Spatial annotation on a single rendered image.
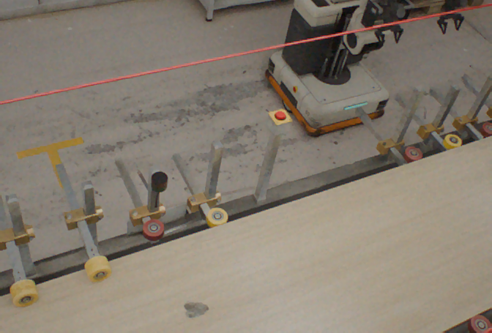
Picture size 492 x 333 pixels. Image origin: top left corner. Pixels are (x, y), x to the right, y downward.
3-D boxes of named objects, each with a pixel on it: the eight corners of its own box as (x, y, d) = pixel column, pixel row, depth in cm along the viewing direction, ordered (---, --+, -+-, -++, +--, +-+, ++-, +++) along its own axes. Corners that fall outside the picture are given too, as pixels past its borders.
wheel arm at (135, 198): (114, 165, 252) (114, 158, 248) (122, 162, 253) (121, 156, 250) (151, 245, 227) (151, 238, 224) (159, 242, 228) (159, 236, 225)
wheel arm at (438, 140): (393, 99, 311) (395, 94, 308) (398, 99, 312) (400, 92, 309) (445, 158, 287) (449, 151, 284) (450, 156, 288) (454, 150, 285)
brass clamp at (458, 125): (450, 124, 308) (454, 116, 304) (468, 118, 313) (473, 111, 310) (457, 132, 305) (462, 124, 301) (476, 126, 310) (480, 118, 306)
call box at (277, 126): (264, 126, 235) (268, 112, 229) (280, 122, 237) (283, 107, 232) (273, 138, 231) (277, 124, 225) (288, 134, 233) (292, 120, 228)
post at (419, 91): (382, 156, 297) (416, 85, 262) (388, 155, 298) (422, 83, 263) (386, 162, 295) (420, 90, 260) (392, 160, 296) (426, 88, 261)
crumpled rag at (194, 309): (182, 318, 200) (183, 315, 198) (183, 300, 205) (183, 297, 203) (209, 319, 201) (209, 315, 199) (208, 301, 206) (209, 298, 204)
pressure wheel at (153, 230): (139, 238, 231) (140, 221, 223) (159, 233, 235) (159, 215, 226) (146, 255, 227) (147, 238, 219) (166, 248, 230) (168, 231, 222)
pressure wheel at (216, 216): (202, 236, 236) (204, 219, 228) (208, 221, 242) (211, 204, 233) (221, 242, 236) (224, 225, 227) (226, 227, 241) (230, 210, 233)
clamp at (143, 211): (129, 216, 235) (129, 209, 231) (160, 207, 240) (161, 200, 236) (133, 227, 231) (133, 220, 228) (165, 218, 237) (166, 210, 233)
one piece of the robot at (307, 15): (275, 67, 417) (299, -38, 357) (338, 54, 439) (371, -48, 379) (299, 98, 398) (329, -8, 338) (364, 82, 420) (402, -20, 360)
